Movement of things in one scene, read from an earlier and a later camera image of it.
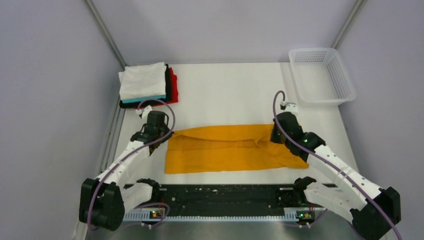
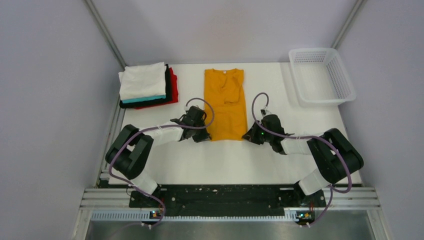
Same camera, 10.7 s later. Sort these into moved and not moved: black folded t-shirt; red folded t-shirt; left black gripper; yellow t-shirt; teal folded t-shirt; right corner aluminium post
Moved: yellow t-shirt; left black gripper
Not moved: right corner aluminium post; teal folded t-shirt; red folded t-shirt; black folded t-shirt
